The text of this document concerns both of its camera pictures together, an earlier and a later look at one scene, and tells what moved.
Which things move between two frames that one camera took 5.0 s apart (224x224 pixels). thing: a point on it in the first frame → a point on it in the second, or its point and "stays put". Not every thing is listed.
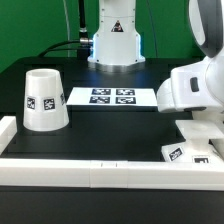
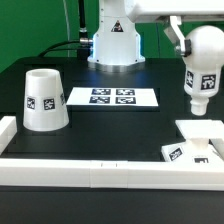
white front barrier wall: x=113 y=174 stays put
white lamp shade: x=45 y=105 stays put
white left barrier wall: x=8 y=130 stays put
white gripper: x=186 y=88 → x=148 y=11
